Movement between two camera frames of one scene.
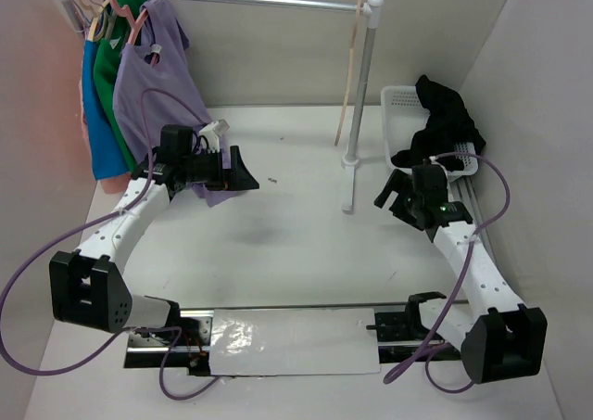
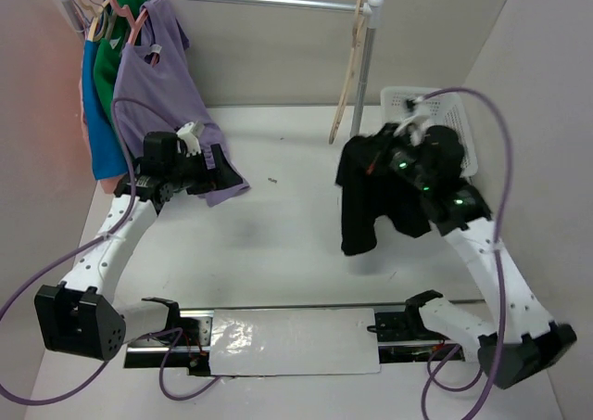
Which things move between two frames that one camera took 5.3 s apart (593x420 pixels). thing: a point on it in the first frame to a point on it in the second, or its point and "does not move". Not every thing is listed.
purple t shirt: (156, 86) does not move
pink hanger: (125, 10) does not move
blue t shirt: (107, 159) does not move
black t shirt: (449, 123) to (370, 194)
